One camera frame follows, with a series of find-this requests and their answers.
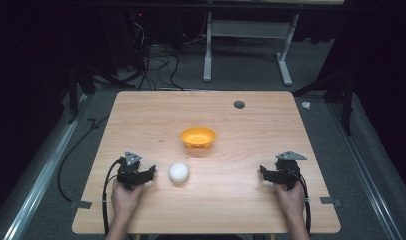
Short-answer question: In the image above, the person's right hand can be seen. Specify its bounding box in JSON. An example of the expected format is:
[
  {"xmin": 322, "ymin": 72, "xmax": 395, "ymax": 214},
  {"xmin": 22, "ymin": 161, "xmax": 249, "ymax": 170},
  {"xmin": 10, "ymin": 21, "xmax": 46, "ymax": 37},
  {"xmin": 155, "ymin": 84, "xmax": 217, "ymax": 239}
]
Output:
[{"xmin": 274, "ymin": 181, "xmax": 307, "ymax": 218}]

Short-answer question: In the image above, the metal floor rail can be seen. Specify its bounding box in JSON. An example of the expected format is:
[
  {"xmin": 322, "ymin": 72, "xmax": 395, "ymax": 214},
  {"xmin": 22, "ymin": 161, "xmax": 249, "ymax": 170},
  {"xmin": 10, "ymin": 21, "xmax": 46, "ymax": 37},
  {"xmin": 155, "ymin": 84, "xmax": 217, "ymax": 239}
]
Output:
[
  {"xmin": 3, "ymin": 93, "xmax": 93, "ymax": 240},
  {"xmin": 326, "ymin": 99, "xmax": 406, "ymax": 240}
]

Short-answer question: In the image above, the dark computer tower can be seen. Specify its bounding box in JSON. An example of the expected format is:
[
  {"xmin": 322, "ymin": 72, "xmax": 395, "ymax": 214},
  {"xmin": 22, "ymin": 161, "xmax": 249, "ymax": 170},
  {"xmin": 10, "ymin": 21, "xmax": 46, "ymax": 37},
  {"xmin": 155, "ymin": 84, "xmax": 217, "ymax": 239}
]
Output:
[{"xmin": 100, "ymin": 8, "xmax": 149, "ymax": 70}]

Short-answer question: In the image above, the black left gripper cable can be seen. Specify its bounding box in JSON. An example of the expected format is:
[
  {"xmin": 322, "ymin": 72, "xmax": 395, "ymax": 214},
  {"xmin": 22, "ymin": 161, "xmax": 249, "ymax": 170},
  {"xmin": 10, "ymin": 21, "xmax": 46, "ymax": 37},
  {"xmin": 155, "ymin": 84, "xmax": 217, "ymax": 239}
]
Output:
[{"xmin": 101, "ymin": 158, "xmax": 124, "ymax": 238}]

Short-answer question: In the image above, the person's left hand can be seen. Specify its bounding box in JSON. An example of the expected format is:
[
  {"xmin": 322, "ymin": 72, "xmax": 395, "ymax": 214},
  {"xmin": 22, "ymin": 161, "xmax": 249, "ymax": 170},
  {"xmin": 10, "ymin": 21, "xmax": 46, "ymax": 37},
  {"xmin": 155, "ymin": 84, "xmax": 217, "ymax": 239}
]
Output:
[{"xmin": 110, "ymin": 180, "xmax": 146, "ymax": 218}]

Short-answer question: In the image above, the black tripod stand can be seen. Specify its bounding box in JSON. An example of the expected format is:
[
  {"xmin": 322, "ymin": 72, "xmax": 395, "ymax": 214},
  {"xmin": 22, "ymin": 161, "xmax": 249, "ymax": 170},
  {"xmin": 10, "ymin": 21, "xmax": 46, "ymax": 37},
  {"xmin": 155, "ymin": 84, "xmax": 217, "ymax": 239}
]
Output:
[
  {"xmin": 59, "ymin": 61, "xmax": 136, "ymax": 125},
  {"xmin": 292, "ymin": 70, "xmax": 356, "ymax": 137}
]

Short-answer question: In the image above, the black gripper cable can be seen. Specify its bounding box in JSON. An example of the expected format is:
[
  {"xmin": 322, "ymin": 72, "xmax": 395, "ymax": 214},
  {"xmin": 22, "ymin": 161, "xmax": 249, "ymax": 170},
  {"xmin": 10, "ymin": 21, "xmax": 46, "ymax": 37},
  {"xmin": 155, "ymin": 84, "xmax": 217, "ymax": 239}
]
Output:
[
  {"xmin": 101, "ymin": 158, "xmax": 124, "ymax": 238},
  {"xmin": 296, "ymin": 175, "xmax": 313, "ymax": 236}
]

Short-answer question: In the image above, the orange plastic bowl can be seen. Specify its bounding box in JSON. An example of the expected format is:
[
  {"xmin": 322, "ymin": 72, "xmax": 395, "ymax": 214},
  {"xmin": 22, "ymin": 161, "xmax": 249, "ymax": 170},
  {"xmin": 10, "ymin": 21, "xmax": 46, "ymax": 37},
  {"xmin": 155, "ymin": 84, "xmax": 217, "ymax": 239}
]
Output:
[{"xmin": 180, "ymin": 126, "xmax": 217, "ymax": 150}]

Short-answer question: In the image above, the white round ball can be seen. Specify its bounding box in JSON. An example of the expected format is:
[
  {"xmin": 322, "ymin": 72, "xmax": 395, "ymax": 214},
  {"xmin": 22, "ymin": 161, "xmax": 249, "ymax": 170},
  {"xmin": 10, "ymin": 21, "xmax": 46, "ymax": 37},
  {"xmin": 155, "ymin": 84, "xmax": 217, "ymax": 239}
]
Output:
[{"xmin": 168, "ymin": 162, "xmax": 190, "ymax": 184}]

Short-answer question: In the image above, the long black floor cable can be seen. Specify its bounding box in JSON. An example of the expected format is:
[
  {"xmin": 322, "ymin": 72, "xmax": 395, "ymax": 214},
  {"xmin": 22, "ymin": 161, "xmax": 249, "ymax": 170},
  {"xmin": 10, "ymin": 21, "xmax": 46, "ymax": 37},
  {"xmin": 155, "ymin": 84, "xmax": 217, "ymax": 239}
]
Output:
[{"xmin": 56, "ymin": 114, "xmax": 111, "ymax": 204}]

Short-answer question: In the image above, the grey tape piece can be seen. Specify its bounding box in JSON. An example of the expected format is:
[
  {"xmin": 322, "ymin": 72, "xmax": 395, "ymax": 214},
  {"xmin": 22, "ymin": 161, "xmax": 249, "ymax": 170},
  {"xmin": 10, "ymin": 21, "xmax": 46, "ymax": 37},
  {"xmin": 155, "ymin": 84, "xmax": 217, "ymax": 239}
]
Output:
[
  {"xmin": 319, "ymin": 196, "xmax": 343, "ymax": 208},
  {"xmin": 69, "ymin": 199, "xmax": 93, "ymax": 210}
]

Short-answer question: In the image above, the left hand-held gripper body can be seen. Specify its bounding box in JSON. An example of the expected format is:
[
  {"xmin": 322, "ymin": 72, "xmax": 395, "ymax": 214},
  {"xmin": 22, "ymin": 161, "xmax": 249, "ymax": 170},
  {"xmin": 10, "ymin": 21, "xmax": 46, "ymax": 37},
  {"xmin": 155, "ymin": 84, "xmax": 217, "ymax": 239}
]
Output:
[{"xmin": 116, "ymin": 151, "xmax": 149, "ymax": 192}]

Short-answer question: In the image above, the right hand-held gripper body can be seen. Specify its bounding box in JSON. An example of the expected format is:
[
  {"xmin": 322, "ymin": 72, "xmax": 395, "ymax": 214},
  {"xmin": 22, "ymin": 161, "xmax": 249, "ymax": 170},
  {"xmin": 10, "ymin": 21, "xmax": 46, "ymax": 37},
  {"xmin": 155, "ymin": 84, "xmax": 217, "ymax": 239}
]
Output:
[{"xmin": 272, "ymin": 150, "xmax": 308, "ymax": 191}]

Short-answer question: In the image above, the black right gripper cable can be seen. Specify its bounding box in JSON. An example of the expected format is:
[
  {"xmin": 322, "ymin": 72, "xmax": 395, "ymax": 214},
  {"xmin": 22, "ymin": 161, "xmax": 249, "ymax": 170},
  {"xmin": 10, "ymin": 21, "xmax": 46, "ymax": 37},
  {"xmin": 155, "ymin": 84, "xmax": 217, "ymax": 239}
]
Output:
[{"xmin": 296, "ymin": 175, "xmax": 313, "ymax": 236}]

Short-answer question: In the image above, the white metal desk frame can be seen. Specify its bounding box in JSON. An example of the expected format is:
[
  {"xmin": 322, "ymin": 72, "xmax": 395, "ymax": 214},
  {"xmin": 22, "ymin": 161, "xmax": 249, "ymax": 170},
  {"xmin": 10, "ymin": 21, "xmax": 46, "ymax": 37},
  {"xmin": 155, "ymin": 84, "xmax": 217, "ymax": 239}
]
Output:
[{"xmin": 202, "ymin": 11, "xmax": 301, "ymax": 87}]

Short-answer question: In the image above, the bundle of black floor cables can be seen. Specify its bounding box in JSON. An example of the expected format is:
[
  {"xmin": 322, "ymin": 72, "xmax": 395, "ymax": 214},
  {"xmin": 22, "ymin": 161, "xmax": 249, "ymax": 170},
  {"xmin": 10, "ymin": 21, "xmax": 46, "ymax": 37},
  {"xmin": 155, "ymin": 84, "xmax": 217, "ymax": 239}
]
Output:
[{"xmin": 126, "ymin": 19, "xmax": 186, "ymax": 92}]

